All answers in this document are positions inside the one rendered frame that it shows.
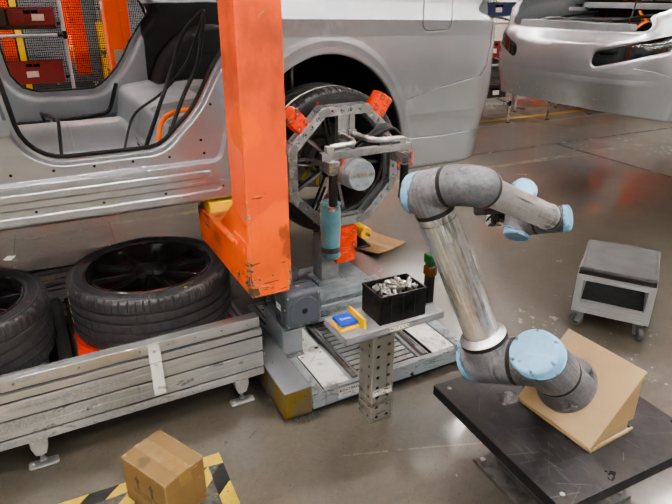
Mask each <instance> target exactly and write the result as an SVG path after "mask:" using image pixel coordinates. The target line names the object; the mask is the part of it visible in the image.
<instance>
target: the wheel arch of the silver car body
mask: <svg viewBox="0 0 672 504"><path fill-rule="evenodd" d="M292 67H294V87H297V86H299V85H302V84H305V83H306V84H307V83H312V82H327V83H332V84H336V85H340V86H343V87H347V88H351V89H354V90H357V91H360V92H362V93H364V94H366V95H368V96H369V97H370V95H371V93H372V91H373V90H377V91H381V92H383V93H385V94H386V95H387V96H388V97H390V98H391V99H392V102H391V104H390V105H389V107H388V109H387V111H386V112H385V113H386V114H387V116H388V118H389V120H390V122H391V125H392V126H393V127H395V128H397V129H398V130H399V132H400V133H401V135H403V136H404V132H403V124H402V119H401V114H400V110H399V107H398V104H397V101H396V99H395V97H394V95H393V93H392V91H391V89H390V87H389V85H388V84H387V82H386V81H385V80H384V78H383V77H382V76H381V75H380V74H379V73H378V72H377V71H376V70H375V69H374V68H373V67H372V66H371V65H369V64H368V63H367V62H365V61H363V60H362V59H360V58H358V57H355V56H353V55H350V54H346V53H341V52H323V53H318V54H314V55H311V56H308V57H305V58H303V59H301V60H299V61H297V62H296V63H294V64H293V65H291V66H290V67H288V68H287V69H286V70H285V71H284V90H285V92H286V91H288V90H289V69H291V68H292Z"/></svg>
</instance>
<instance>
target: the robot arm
mask: <svg viewBox="0 0 672 504"><path fill-rule="evenodd" d="M536 195H537V186H536V185H535V183H534V182H533V181H531V180H530V179H527V178H520V179H517V180H516V181H514V182H513V183H512V184H509V183H507V182H505V181H502V178H501V176H500V175H499V174H498V173H497V172H496V171H494V170H492V169H490V168H488V167H485V166H480V165H472V164H452V165H446V166H442V167H437V168H431V169H426V170H418V171H416V172H413V173H410V174H408V175H407V176H405V178H404V179H403V181H402V183H401V188H400V201H401V204H402V207H403V209H404V210H405V211H407V212H408V213H414V214H415V217H416V219H417V221H418V222H419V224H420V227H421V229H422V232H423V234H424V237H425V239H426V242H427V244H428V247H429V249H430V252H431V254H432V257H433V259H434V262H435V264H436V267H437V270H438V272H439V275H440V277H441V280H442V282H443V285H444V287H445V290H446V292H447V295H448V297H449V300H450V302H451V305H452V307H453V310H454V312H455V315H456V317H457V320H458V322H459V325H460V328H461V330H462V335H461V337H460V340H459V342H458V345H457V349H458V351H456V362H457V366H458V368H459V370H460V371H461V374H462V375H463V376H464V377H465V378H466V379H468V380H472V381H476V382H480V383H484V382H485V383H496V384H508V385H519V386H531V387H536V390H537V393H538V396H539V397H540V399H541V400H542V402H543V403H544V404H545V405H547V406H548V407H549V408H550V409H552V410H554V411H557V412H560V413H573V412H577V411H579V410H582V409H583V408H585V407H586V406H588V405H589V404H590V403H591V401H592V400H593V399H594V397H595V395H596V392H597V389H598V379H597V375H596V372H595V370H594V369H593V367H592V366H591V365H590V364H589V363H588V362H587V361H586V360H584V359H583V358H581V357H579V356H577V355H573V354H571V353H570V352H569V350H568V349H567V348H566V347H565V346H564V345H563V343H562V342H561V341H560V340H559V339H558V338H557V337H555V336H554V335H552V334H551V333H549V332H547V331H545V330H541V329H531V330H527V331H524V332H522V333H520V334H519V335H518V336H517V337H516V336H508V333H507V330H506V328H505V326H504V325H503V324H502V323H499V322H496V319H495V316H494V313H493V311H492V308H491V305H490V303H489V300H488V297H487V294H486V292H485V289H484V286H483V284H482V281H481V278H480V276H479V273H478V270H477V267H476V265H475V262H474V259H473V257H472V254H471V251H470V248H469V246H468V243H467V240H466V238H465V235H464V232H463V229H462V227H461V224H460V221H459V219H458V216H457V213H456V210H455V207H456V206H464V207H473V213H474V214H475V215H476V216H477V215H487V218H486V222H485V223H486V225H487V226H490V227H494V226H502V224H500V223H499V222H503V223H504V226H503V227H504V231H503V234H504V236H505V237H507V238H508V239H510V240H514V241H527V240H529V238H530V235H538V234H547V233H558V232H563V233H564V232H567V231H570V230H571V229H572V227H573V213H572V209H571V207H570V206H569V205H561V206H557V205H555V204H552V203H549V202H546V201H544V200H542V199H540V198H538V197H536Z"/></svg>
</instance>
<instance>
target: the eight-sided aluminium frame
mask: <svg viewBox="0 0 672 504"><path fill-rule="evenodd" d="M352 113H355V114H362V115H363V116H364V117H365V118H366V119H367V120H368V122H369V123H370V124H371V125H372V126H373V127H375V126H376V125H378V124H379V123H384V122H385V121H384V120H383V119H382V118H381V116H380V115H379V114H378V113H376V112H375V111H374V110H373V107H372V106H371V105H370V104H369V103H366V102H362V101H360V102H357V101H356V102H349V103H338V104H327V105H316V106H315V108H314V109H313V110H311V112H310V114H309V115H308V116H307V117H306V118H307V119H308V120H309V121H310V123H309V124H308V126H307V127H306V128H305V129H304V131H303V132H302V133H301V134H300V135H299V134H297V133H295V132H294V134H293V135H292V136H291V137H290V139H289V140H288V141H286V147H287V176H288V201H289V202H290V203H292V204H293V205H294V206H296V207H297V208H298V209H299V210H300V211H302V212H303V213H304V214H305V215H306V216H307V217H309V218H310V219H311V220H312V221H313V222H314V223H315V224H317V225H318V226H320V214H319V213H318V212H316V211H315V210H314V209H313V208H312V207H310V206H309V205H308V204H307V203H306V202H305V201H303V200H302V199H301V198H300V197H299V196H298V162H297V152H298V151H299V150H300V149H301V147H302V146H303V145H304V144H305V142H306V141H307V140H308V139H309V137H310V136H311V135H312V134H313V132H314V131H315V130H316V129H317V127H318V126H319V125H320V124H321V123H322V121H323V120H324V119H325V118H326V117H332V116H337V115H349V114H352ZM381 136H382V137H388V136H392V135H391V133H390V132H389V131H387V132H385V133H384V134H382V135H381ZM390 155H391V152H387V153H383V171H382V179H381V180H380V182H379V183H378V184H377V185H376V187H375V188H374V189H373V190H372V192H371V193H370V194H369V195H368V197H367V198H366V199H365V200H364V202H363V203H362V204H361V205H360V207H359V208H358V209H357V210H352V211H347V212H342V213H341V226H342V225H347V224H352V223H358V222H363V221H366V220H367V219H368V218H369V217H370V215H371V214H372V213H373V212H374V210H375V209H376V208H377V207H378V205H379V204H380V203H381V202H382V200H383V199H384V198H385V197H386V195H387V194H388V193H389V192H390V190H391V189H393V187H394V185H395V184H396V179H397V177H396V172H397V162H395V161H393V160H391V159H390Z"/></svg>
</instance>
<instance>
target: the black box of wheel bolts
mask: <svg viewBox="0 0 672 504"><path fill-rule="evenodd" d="M426 292H427V286H425V285H424V284H423V283H421V282H420V281H418V280H417V279H416V278H414V277H413V276H411V275H410V274H409V273H407V272H406V273H402V274H397V275H393V276H389V277H384V278H380V279H376V280H371V281H367V282H363V283H362V310H363V311H364V312H365V313H366V314H367V315H369V316H370V317H371V318H372V319H373V320H374V321H375V322H376V323H377V324H378V325H379V326H382V325H386V324H390V323H393V322H397V321H401V320H405V319H408V318H412V317H416V316H419V315H423V314H425V306H426Z"/></svg>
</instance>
